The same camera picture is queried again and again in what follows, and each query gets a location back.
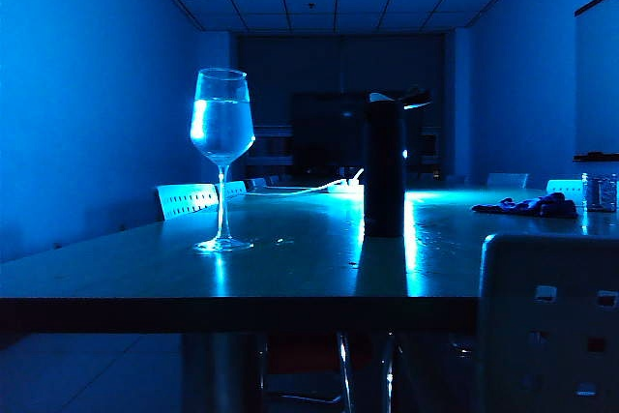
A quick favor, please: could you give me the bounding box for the background shelf unit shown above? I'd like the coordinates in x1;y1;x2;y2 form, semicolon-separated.
246;125;294;166

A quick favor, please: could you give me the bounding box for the clear plastic bottle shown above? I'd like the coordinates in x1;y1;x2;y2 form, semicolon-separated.
581;171;619;214

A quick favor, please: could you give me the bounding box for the red chair with chrome legs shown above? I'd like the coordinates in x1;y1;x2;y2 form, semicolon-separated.
265;331;398;413

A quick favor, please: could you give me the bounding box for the dark blue cloth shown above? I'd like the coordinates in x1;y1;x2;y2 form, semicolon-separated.
472;192;579;220

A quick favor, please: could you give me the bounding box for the black television screen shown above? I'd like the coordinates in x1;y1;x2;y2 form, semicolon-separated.
289;92;436;180

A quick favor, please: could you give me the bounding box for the round metal table leg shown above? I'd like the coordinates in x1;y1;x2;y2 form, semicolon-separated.
181;333;267;413

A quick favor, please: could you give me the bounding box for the wall whiteboard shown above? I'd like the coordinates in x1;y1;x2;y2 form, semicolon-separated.
574;0;619;156

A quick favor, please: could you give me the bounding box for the near grey chair back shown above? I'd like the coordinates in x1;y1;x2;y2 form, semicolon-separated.
476;233;619;413

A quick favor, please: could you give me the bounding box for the white perforated chair back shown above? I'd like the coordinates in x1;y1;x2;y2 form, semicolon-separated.
156;183;220;221

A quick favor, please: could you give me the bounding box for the black thermos cup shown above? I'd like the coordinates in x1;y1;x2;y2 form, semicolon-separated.
362;86;433;239

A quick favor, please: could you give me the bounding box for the white power cable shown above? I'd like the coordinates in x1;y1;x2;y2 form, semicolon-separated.
246;180;339;196

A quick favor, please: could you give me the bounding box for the clear stemmed wine glass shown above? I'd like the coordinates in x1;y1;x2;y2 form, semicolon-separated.
190;68;256;253

